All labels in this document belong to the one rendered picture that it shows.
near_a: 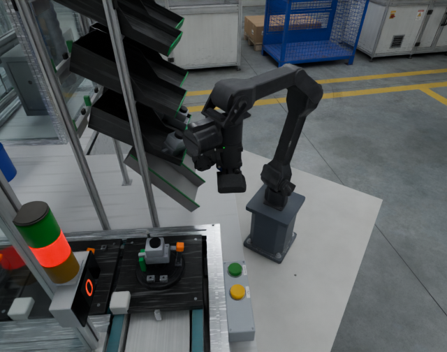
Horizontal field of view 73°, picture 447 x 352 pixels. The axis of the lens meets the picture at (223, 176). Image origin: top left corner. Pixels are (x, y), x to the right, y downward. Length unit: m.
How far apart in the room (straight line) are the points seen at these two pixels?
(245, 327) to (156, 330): 0.24
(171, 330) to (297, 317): 0.36
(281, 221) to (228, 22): 4.06
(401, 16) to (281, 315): 5.34
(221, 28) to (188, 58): 0.63
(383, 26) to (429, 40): 0.98
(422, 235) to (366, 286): 0.68
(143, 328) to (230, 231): 0.45
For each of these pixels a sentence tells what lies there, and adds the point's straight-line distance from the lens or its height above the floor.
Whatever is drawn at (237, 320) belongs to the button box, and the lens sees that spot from 0.86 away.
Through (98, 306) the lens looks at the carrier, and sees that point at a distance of 0.93.
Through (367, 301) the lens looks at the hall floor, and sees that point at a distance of 2.16.
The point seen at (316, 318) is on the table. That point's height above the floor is 0.86.
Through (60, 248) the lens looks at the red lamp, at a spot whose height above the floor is 1.34.
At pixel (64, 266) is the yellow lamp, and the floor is 1.30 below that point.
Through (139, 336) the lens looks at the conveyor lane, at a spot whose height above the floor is 0.92.
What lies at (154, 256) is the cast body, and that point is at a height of 1.06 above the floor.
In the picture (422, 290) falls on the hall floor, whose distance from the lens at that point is 2.35.
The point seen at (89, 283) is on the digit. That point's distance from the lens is 0.68.
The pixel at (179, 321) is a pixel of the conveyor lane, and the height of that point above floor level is 0.92.
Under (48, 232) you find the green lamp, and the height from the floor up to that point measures 1.38.
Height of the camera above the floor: 1.74
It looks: 40 degrees down
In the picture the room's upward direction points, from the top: straight up
